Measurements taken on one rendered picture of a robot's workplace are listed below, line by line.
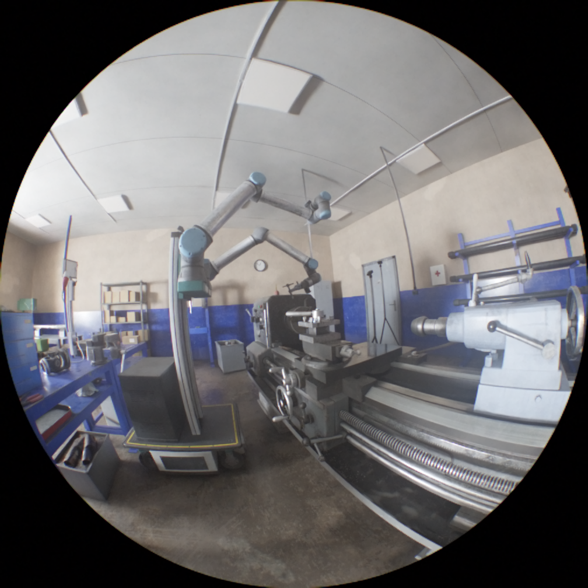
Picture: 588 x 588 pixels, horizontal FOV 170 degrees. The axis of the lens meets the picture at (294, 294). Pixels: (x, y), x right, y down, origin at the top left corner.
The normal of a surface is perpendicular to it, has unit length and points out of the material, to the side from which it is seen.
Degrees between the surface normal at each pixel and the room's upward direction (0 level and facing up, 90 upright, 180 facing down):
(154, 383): 90
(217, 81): 180
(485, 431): 36
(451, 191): 90
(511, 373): 62
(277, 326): 90
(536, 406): 90
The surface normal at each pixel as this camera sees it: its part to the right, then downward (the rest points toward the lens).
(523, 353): -0.87, -0.30
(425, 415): -0.59, -0.78
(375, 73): 0.07, 1.00
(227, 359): 0.51, -0.08
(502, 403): -0.91, 0.04
